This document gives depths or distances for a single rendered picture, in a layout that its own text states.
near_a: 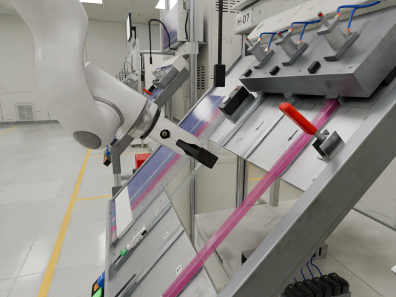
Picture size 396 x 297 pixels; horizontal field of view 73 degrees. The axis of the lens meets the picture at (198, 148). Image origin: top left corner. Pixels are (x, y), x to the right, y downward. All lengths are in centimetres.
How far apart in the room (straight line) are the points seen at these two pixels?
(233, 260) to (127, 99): 57
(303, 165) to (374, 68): 16
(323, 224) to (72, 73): 40
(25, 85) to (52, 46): 888
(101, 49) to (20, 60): 220
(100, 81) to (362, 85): 42
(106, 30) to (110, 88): 867
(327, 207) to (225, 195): 167
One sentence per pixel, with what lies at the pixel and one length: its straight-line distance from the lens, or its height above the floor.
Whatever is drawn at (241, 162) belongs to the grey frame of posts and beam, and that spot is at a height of 82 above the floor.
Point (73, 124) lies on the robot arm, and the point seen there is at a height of 107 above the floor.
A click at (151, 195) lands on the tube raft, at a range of 73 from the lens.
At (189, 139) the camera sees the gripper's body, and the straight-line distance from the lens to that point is 55.
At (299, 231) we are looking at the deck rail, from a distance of 37.
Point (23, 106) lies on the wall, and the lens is 939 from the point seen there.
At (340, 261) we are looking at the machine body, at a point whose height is 62.
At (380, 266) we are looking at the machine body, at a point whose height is 62.
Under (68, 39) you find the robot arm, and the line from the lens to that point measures 46.
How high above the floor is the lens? 113
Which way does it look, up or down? 13 degrees down
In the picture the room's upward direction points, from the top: straight up
